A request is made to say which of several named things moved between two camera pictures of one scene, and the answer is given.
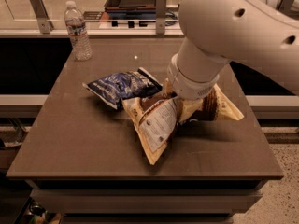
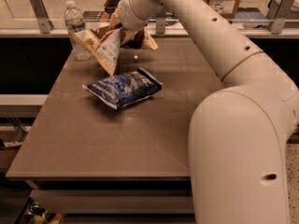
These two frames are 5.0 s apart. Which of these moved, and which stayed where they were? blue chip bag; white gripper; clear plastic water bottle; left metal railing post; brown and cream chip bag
Moved: brown and cream chip bag; white gripper
Stayed: left metal railing post; clear plastic water bottle; blue chip bag
